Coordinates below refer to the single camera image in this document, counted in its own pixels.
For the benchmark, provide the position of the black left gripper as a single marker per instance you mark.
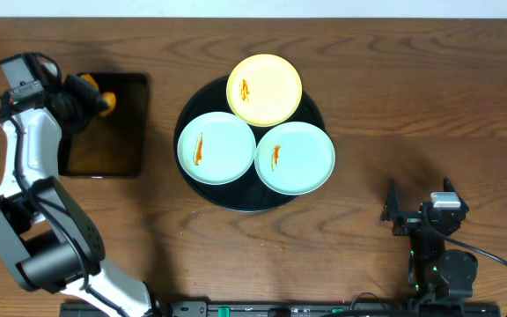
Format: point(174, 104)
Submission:
point(85, 93)

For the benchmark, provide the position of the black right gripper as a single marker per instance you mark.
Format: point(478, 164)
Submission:
point(409, 220)

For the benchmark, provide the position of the orange sponge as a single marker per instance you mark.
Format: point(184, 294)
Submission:
point(106, 100)

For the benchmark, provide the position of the light green plate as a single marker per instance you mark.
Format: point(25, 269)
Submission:
point(216, 148)
point(294, 158)

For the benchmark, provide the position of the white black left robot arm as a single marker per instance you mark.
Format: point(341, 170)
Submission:
point(47, 242)

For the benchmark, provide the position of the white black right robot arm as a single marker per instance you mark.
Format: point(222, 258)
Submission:
point(435, 271)

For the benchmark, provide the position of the black rectangular water tray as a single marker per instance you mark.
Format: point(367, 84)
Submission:
point(111, 146)

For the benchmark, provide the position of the yellow plate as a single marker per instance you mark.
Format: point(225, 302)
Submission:
point(264, 90)

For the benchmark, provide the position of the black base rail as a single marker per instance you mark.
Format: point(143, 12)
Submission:
point(203, 309)

